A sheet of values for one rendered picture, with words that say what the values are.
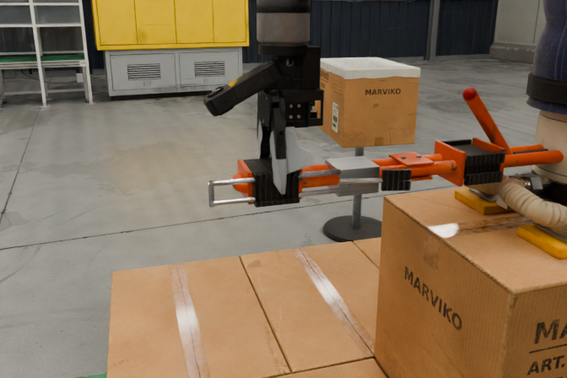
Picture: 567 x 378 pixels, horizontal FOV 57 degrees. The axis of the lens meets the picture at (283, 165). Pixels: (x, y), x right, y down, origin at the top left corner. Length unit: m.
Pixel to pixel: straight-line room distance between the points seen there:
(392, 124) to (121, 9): 5.65
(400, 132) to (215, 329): 1.73
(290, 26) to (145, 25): 7.21
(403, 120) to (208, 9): 5.59
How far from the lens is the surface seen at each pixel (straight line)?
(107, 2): 7.86
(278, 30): 0.73
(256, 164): 0.80
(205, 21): 8.04
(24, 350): 2.47
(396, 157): 0.89
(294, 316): 1.44
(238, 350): 1.32
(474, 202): 1.09
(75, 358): 2.34
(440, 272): 0.97
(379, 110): 2.75
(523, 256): 0.93
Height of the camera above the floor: 1.33
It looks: 17 degrees down
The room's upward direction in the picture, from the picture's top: straight up
